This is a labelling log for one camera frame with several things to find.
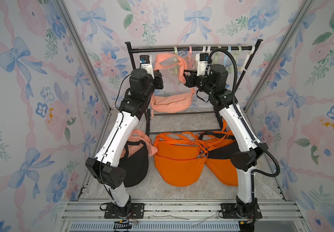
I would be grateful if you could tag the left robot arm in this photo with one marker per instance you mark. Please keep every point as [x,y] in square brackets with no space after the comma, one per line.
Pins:
[104,166]

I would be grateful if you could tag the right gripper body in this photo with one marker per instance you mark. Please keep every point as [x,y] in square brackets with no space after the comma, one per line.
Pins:
[192,83]

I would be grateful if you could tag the white hook far right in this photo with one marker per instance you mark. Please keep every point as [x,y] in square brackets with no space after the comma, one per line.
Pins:
[244,67]

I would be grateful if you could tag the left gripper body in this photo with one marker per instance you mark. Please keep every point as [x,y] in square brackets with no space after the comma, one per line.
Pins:
[157,82]

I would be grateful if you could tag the black strap bag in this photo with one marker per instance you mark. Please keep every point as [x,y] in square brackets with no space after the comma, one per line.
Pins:
[220,144]

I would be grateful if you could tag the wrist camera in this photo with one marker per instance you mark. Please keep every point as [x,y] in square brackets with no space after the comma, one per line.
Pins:
[146,63]
[201,63]

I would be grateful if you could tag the pale green hook far left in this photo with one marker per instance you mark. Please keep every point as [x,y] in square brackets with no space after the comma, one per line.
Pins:
[174,69]

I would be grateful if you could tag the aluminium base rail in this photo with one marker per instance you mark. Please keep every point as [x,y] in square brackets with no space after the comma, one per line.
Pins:
[182,216]

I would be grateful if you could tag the green plastic hook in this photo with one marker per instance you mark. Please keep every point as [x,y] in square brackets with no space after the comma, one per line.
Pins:
[216,58]
[235,54]

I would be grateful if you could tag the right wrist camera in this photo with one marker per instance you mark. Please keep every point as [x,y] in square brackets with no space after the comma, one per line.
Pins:
[201,63]

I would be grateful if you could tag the orange bag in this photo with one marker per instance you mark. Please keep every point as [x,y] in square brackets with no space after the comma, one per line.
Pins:
[224,170]
[179,173]
[180,146]

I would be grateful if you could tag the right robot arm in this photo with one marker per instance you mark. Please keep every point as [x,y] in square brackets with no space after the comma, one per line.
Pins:
[213,83]

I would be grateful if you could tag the pink plastic hook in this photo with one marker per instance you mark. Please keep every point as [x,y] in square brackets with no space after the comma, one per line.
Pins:
[190,54]

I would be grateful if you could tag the pink bag with buckle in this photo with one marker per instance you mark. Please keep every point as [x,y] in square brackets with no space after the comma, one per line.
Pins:
[143,139]

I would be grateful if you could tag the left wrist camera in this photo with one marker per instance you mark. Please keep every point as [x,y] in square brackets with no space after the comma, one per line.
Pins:
[146,63]

